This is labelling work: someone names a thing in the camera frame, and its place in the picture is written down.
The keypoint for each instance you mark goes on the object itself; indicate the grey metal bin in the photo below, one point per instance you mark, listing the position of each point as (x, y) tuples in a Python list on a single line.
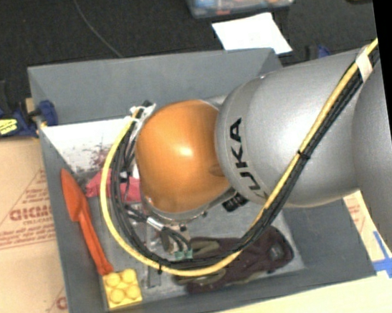
[(156, 81)]

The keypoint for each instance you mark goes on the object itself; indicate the pink cloth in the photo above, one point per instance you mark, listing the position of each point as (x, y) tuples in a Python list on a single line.
[(96, 188)]

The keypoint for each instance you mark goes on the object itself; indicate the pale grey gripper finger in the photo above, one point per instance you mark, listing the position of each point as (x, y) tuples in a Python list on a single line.
[(154, 277)]

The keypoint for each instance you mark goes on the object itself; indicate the dark maroon cloth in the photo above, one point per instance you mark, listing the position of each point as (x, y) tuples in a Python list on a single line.
[(257, 257)]

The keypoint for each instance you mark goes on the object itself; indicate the yellow studded toy brick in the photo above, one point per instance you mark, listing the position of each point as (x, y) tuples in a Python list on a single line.
[(122, 288)]

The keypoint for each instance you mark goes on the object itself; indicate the orange toy shovel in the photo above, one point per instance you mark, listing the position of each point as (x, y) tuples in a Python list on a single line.
[(80, 208)]

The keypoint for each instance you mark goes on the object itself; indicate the black cylinder on white bracket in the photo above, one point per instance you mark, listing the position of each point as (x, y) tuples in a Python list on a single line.
[(234, 202)]

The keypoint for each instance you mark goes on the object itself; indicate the brown cardboard board red print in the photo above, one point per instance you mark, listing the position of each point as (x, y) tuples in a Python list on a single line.
[(24, 270)]

